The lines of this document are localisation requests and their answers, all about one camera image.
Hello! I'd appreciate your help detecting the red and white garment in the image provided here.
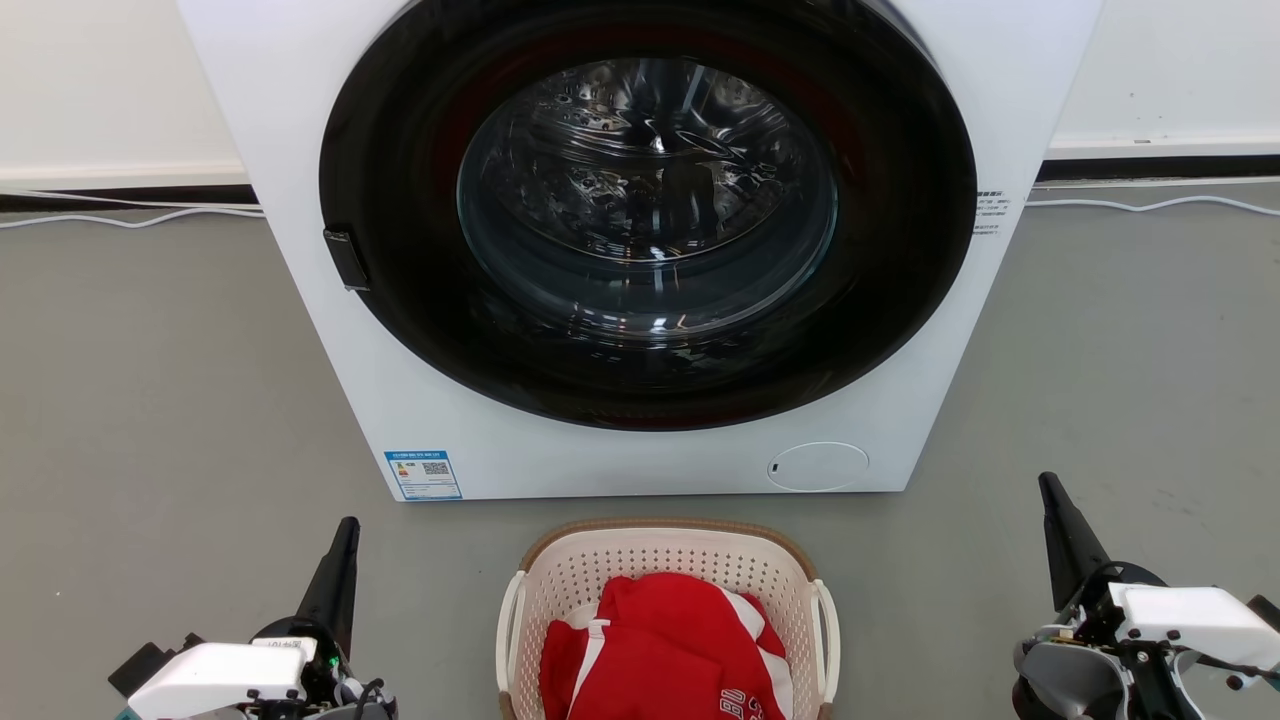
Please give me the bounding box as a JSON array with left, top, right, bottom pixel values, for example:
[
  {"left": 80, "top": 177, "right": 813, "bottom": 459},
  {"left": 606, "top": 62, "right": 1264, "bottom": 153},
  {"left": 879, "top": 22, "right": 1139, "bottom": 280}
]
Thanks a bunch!
[{"left": 539, "top": 572, "right": 795, "bottom": 720}]

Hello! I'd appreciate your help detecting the black washer door handle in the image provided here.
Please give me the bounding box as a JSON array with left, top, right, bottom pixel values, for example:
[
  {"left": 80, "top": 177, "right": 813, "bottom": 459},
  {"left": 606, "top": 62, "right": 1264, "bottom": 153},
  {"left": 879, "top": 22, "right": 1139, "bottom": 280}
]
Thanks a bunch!
[{"left": 323, "top": 229, "right": 371, "bottom": 293}]

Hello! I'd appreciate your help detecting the cream perforated laundry basket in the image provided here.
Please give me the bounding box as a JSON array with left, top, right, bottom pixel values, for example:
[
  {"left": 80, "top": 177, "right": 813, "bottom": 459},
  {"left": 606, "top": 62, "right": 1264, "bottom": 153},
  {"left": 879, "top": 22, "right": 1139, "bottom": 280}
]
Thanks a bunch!
[{"left": 495, "top": 518, "right": 842, "bottom": 720}]

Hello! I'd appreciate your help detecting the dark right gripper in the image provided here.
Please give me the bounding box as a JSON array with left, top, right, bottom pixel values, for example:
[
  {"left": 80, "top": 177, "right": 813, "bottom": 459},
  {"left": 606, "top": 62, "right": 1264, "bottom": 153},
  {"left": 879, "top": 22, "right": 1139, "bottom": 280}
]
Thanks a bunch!
[{"left": 1037, "top": 472, "right": 1167, "bottom": 647}]

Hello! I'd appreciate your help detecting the white front-load washing machine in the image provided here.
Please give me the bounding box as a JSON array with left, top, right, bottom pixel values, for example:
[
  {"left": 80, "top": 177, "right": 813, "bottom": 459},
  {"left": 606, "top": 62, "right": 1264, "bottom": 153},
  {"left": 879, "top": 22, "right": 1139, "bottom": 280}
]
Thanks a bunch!
[{"left": 176, "top": 0, "right": 1104, "bottom": 502}]

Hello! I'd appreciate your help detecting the round black washer door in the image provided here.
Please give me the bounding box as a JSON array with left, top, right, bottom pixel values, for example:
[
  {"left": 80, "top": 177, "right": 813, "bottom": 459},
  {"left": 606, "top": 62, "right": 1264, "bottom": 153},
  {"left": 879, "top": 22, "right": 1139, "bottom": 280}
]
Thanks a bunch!
[{"left": 319, "top": 0, "right": 978, "bottom": 432}]

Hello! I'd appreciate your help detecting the round white filter cover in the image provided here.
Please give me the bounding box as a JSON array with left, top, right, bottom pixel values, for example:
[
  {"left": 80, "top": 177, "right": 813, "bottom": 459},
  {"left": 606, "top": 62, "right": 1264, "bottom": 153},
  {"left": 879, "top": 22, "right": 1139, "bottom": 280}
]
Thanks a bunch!
[{"left": 767, "top": 441, "right": 870, "bottom": 493}]

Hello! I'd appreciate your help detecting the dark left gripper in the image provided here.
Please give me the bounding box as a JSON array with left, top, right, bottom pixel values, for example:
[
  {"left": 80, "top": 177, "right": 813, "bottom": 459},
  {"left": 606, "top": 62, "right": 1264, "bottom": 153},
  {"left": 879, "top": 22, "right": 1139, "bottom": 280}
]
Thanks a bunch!
[{"left": 250, "top": 517, "right": 361, "bottom": 703}]

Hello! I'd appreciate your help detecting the white floor cable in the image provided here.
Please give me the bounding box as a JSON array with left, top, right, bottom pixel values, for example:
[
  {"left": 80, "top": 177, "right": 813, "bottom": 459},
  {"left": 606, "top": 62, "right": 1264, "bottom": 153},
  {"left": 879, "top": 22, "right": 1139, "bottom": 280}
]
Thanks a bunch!
[
  {"left": 0, "top": 205, "right": 266, "bottom": 230},
  {"left": 1025, "top": 195, "right": 1280, "bottom": 217}
]

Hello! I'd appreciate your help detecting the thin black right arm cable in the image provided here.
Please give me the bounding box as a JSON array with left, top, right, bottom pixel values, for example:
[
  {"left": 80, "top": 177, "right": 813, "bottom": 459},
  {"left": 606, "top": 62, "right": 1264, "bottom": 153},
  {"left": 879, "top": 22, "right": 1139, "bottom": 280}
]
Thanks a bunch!
[{"left": 1175, "top": 648, "right": 1280, "bottom": 693}]

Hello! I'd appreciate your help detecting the blue energy label sticker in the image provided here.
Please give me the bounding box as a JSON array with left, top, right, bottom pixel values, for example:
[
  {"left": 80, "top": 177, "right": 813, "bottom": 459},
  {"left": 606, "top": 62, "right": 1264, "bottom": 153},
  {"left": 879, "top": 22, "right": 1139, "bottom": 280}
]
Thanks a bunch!
[{"left": 384, "top": 450, "right": 464, "bottom": 501}]

